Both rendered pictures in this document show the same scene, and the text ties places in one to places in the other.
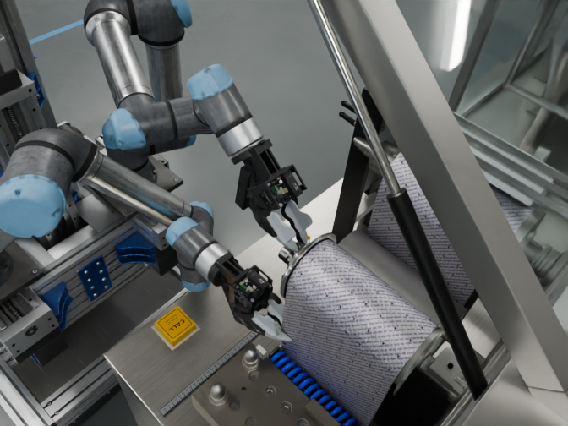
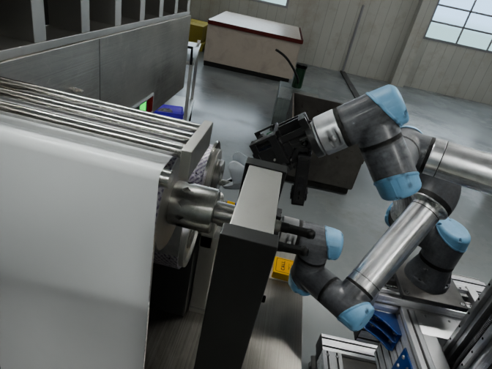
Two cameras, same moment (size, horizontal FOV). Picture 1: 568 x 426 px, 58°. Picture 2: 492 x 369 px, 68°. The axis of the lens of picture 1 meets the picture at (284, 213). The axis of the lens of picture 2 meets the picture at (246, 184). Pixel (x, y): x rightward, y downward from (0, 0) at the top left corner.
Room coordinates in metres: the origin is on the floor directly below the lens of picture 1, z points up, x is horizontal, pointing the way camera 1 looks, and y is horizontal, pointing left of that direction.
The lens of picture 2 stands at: (1.13, -0.41, 1.63)
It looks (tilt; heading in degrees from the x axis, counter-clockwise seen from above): 29 degrees down; 142
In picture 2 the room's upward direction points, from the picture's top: 12 degrees clockwise
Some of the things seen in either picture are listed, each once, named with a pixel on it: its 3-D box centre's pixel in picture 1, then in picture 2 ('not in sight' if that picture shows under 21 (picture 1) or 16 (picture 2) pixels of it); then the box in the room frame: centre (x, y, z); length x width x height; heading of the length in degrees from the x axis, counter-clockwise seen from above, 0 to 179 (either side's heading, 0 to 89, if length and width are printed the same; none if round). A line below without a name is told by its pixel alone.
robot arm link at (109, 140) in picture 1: (127, 139); not in sight; (1.12, 0.48, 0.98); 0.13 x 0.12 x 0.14; 118
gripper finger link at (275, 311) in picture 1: (283, 314); not in sight; (0.52, -0.02, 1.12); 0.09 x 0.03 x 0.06; 51
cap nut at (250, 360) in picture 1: (251, 356); not in sight; (0.45, 0.04, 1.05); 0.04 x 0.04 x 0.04
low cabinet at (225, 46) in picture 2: not in sight; (255, 44); (-5.43, 4.11, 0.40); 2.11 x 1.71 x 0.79; 143
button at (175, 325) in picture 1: (175, 325); (285, 269); (0.57, 0.23, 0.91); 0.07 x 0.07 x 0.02; 50
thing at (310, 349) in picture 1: (327, 365); not in sight; (0.42, -0.11, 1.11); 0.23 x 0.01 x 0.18; 50
